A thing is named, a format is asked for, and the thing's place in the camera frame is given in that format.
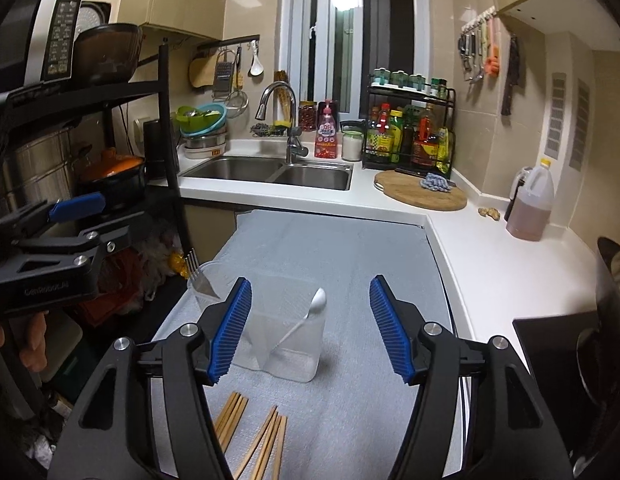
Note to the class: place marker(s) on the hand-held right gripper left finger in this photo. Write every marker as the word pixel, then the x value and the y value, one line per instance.
pixel 230 332

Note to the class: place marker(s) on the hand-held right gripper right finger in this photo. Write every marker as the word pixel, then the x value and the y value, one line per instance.
pixel 389 332

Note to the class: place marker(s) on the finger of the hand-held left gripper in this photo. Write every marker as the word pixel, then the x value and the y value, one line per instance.
pixel 115 234
pixel 77 207

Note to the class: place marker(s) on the clear plastic utensil holder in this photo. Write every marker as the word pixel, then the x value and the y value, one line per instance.
pixel 285 360

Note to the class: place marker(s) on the bunch of wooden chopsticks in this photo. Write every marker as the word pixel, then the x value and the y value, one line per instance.
pixel 267 435

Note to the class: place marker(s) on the person's left hand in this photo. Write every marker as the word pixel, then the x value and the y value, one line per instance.
pixel 35 340

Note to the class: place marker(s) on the pile of plastic bags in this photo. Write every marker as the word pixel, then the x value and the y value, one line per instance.
pixel 155 255

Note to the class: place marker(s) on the black pot with orange lid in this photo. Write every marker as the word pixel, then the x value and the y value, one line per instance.
pixel 120 177

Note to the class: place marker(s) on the large steel stockpot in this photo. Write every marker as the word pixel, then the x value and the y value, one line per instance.
pixel 40 165

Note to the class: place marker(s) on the metal fork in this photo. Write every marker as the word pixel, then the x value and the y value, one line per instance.
pixel 202 282

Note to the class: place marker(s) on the yellow crumpled bag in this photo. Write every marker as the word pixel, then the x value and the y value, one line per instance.
pixel 177 262

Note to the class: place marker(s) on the metal spoon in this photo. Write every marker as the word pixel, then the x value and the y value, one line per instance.
pixel 317 300

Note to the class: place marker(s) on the black cylindrical container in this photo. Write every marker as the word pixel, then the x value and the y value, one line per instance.
pixel 157 145

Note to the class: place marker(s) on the grey table cloth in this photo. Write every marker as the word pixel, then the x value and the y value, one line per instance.
pixel 335 250

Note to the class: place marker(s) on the black metal shelf rack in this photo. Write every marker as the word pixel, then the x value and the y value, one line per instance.
pixel 163 135

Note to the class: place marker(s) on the white enamel dish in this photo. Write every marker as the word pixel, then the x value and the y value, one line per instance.
pixel 205 152

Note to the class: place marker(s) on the steel bowl stack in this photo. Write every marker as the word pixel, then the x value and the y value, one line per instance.
pixel 205 139

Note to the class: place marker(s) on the round wooden cutting board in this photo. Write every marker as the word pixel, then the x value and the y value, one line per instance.
pixel 414 199

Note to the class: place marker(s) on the green colander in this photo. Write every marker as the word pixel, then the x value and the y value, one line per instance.
pixel 187 117

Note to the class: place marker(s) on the stainless steel double sink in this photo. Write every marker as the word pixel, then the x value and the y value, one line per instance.
pixel 240 167

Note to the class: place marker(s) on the blue plastic basin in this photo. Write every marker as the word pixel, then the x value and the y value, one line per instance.
pixel 212 119

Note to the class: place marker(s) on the dark brown plastic bowl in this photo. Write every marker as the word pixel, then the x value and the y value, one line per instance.
pixel 107 55

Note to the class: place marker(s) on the ginger root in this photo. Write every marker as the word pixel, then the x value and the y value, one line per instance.
pixel 489 213

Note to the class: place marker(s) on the blue knitted dishcloth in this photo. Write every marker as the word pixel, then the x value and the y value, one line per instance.
pixel 436 182

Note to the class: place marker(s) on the black glass cooktop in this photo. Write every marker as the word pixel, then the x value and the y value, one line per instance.
pixel 549 350

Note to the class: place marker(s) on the metal mesh strainer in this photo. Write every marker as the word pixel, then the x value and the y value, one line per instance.
pixel 236 102

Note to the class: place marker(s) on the silver black microwave oven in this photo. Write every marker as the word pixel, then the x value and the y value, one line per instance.
pixel 20 35

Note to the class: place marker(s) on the hanging wooden cutting board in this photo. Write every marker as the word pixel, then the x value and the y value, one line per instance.
pixel 202 72

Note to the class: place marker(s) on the cooking oil jug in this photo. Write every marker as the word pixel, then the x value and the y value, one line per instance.
pixel 529 210

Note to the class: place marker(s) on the sink sponge rack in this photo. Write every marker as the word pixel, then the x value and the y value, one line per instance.
pixel 270 131

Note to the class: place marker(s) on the metal grater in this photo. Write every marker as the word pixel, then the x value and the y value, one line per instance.
pixel 222 77

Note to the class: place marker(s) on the white jar with green lid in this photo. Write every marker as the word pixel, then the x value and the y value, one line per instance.
pixel 352 146

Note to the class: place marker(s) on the white round-faced appliance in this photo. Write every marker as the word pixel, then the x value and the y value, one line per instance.
pixel 92 17

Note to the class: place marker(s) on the chrome kitchen faucet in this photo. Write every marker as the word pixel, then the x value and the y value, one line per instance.
pixel 290 145

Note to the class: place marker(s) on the row of sauce bottles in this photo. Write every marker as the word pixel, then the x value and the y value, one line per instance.
pixel 389 135

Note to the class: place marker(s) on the red dish soap pump bottle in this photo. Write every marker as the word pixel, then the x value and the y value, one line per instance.
pixel 326 137

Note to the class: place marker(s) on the bamboo pot brush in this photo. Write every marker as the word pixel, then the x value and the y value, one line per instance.
pixel 286 97

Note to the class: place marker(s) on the white ladle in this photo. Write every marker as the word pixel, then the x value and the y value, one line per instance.
pixel 256 66

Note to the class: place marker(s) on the red chili jar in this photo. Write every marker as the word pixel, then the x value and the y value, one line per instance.
pixel 307 117

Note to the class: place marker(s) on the black wok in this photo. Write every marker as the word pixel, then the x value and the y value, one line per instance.
pixel 609 280

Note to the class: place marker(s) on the row of green-lid spice jars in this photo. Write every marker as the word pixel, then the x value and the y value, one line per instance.
pixel 404 80

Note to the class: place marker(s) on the hanging dark cleaver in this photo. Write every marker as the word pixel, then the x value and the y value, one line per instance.
pixel 509 90

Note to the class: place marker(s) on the white framed window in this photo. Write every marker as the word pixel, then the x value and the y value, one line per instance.
pixel 302 35

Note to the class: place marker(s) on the hanging metal kitchen tools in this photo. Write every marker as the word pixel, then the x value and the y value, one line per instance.
pixel 469 57

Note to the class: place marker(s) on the hanging orange peeler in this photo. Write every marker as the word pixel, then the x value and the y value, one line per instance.
pixel 492 62

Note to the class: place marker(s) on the white wall socket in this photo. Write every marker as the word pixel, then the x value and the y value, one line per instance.
pixel 141 130

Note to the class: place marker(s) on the black hanging rail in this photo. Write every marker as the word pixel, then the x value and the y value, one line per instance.
pixel 230 41

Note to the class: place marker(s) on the grey wall vent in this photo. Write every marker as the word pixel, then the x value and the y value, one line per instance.
pixel 579 125
pixel 554 115

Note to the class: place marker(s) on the white wall hook rail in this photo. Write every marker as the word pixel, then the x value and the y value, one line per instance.
pixel 482 17

